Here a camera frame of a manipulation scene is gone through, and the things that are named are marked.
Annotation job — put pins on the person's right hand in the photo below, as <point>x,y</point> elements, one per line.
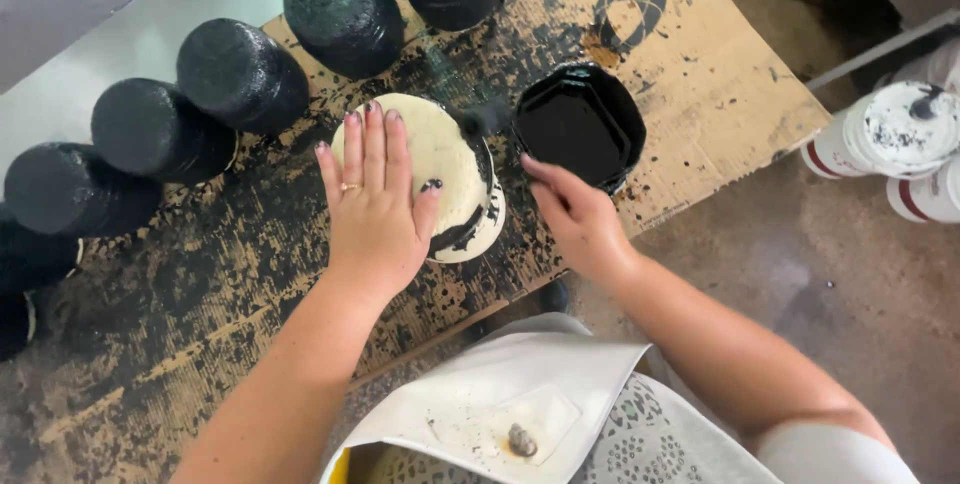
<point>585,229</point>

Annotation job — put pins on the person's right fingers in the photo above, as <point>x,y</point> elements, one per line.
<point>547,184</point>

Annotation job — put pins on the black paint tray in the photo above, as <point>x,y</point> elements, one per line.
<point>577,131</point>

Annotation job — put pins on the grey metal bar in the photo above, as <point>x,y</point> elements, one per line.
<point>877,49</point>

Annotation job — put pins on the leopard print shirt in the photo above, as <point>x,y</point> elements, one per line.
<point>645,439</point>

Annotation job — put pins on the white bucket with stained lid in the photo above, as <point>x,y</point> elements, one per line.
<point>900,131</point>

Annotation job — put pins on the person's left hand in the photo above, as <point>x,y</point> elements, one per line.
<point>375,229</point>

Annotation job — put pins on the paint-stained cardboard sheet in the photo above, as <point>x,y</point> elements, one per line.
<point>712,79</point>

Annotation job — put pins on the black shoe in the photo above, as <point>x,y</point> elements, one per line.
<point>555,296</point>

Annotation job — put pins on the white apron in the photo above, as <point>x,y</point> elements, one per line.
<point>525,371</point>

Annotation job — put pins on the white bucket with red stripe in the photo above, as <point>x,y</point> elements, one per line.
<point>930,199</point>

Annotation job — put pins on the row of black painted stacks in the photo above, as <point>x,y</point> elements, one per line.
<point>240,71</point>

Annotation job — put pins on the black paint brush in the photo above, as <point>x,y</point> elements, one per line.
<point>484,120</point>

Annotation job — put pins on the white shirt sleeve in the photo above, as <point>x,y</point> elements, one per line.
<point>832,461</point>

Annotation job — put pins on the cream disc stack partly painted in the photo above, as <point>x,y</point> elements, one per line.
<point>442,154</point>

